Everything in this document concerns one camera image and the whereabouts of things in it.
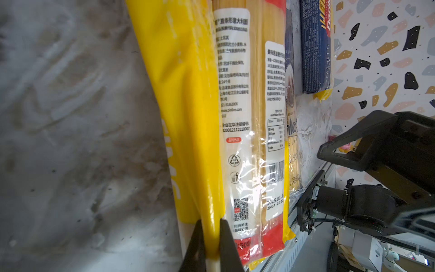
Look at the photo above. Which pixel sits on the yellow-top spaghetti bag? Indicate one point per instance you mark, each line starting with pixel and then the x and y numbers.
pixel 177 43

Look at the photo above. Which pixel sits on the yellow spaghetti bag far right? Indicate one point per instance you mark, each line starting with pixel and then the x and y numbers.
pixel 323 94

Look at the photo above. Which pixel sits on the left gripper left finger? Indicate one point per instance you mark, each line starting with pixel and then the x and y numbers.
pixel 195 258

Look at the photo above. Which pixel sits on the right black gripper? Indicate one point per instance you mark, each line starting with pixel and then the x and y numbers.
pixel 398 150

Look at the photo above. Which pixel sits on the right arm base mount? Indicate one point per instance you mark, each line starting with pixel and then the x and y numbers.
pixel 306 204

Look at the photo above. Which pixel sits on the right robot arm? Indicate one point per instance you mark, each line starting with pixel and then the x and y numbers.
pixel 398 150

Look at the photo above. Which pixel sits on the red spaghetti bag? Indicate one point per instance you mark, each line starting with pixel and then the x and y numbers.
pixel 250 39

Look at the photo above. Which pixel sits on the small pink toy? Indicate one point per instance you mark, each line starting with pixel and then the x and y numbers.
pixel 343 149

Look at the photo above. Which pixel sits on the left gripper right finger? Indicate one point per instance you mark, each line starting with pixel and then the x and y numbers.
pixel 229 257

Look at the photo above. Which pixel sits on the blue-top clear spaghetti bag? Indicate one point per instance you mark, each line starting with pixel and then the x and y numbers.
pixel 292 130

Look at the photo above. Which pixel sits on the blue Barilla spaghetti box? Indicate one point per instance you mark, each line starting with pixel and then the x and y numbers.
pixel 308 39

